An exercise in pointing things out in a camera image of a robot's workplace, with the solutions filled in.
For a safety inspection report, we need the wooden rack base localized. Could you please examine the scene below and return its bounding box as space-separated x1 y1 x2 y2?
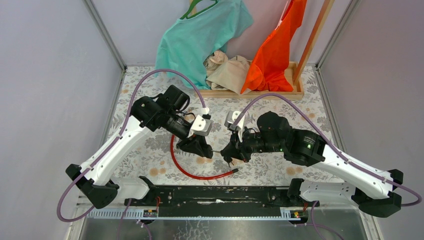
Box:
200 61 305 101

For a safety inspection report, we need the black-headed key pair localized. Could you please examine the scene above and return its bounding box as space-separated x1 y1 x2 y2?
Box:
212 150 235 167

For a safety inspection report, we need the teal t-shirt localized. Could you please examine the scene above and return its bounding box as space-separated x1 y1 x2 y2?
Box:
155 0 253 90

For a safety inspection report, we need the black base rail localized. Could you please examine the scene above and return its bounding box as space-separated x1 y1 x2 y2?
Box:
124 185 313 218

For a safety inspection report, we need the beige cloth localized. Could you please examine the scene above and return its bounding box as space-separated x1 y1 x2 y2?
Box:
203 50 252 95

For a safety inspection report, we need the orange t-shirt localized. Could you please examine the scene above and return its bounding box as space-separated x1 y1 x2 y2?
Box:
239 0 307 94

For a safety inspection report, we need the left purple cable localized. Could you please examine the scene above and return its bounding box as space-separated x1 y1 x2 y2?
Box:
56 68 211 240

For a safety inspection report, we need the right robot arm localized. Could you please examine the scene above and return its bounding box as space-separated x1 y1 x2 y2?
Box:
220 111 403 218

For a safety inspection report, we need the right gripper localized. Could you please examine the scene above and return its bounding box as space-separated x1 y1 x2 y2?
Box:
221 123 284 163

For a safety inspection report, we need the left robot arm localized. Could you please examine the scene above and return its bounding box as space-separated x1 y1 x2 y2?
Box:
65 85 213 209

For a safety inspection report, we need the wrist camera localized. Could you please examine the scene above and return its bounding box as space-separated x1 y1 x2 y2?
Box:
224 110 245 132
190 107 212 137

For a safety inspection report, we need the red cable lock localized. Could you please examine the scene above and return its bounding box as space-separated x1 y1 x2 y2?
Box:
169 135 240 181

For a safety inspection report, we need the green hanger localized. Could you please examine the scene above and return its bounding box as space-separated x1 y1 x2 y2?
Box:
179 0 219 20

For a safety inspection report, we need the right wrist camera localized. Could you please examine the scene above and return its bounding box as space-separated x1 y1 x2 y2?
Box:
224 110 245 132

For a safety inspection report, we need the wooden rack pole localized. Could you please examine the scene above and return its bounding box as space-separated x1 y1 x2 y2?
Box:
292 0 334 86

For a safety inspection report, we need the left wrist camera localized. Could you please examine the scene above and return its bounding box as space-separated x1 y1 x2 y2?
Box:
190 107 212 137

